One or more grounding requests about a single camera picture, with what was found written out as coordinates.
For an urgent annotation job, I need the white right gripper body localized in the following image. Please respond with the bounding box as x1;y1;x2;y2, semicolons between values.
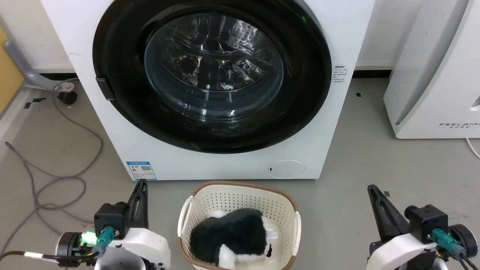
366;232;438;270

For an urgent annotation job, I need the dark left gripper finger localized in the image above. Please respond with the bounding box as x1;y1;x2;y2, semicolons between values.
134;179;150;229
126;180;141;230

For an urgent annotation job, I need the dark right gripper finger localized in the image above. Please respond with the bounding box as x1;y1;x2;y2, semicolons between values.
374;185;410;236
367;184;391;243

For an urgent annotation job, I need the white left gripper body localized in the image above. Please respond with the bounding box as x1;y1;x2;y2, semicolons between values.
94;226;171;270

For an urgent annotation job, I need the white washing machine body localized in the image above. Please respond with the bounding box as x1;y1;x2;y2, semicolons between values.
40;0;376;181

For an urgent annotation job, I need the black round washing machine door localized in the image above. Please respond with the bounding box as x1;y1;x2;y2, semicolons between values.
92;0;333;154

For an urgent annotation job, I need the blue energy label sticker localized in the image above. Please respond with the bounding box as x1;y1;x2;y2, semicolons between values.
126;161;158;181

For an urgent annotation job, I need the cream perforated laundry basket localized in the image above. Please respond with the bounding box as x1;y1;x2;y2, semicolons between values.
177;181;302;270

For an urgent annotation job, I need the black and white plush toy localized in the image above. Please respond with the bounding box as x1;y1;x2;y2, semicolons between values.
189;208;273;270

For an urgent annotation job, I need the round white filter cover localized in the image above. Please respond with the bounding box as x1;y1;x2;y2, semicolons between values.
268;160;306;179

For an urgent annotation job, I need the black caster wheel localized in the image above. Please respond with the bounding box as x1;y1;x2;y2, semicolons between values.
57;91;78;105

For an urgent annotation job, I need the small text sticker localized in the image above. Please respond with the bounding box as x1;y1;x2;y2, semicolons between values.
332;66;349;84

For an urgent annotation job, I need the white air purifier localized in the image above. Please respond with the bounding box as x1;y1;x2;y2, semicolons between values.
383;0;480;140

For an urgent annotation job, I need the grey metal stand leg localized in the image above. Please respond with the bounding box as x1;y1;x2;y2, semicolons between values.
4;40;75;92

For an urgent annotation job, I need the yellow wooden board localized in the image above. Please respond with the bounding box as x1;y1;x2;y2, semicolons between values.
0;27;24;114

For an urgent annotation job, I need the teal-plug left gripper cable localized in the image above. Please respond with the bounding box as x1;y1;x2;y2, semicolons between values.
0;226;115;263

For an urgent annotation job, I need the teal-plug gripper cable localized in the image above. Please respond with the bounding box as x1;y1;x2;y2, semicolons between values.
0;226;115;263
431;228;480;270

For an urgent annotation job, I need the teal-plug right gripper cable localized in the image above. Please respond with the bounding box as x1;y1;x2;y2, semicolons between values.
431;228;480;270

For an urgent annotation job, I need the grey floor cable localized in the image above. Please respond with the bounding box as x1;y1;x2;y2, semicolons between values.
0;78;104;255

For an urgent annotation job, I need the white power cable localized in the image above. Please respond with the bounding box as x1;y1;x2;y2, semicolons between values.
465;138;480;159

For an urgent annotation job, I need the black door handle latch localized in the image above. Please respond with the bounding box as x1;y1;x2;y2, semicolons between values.
96;77;116;101

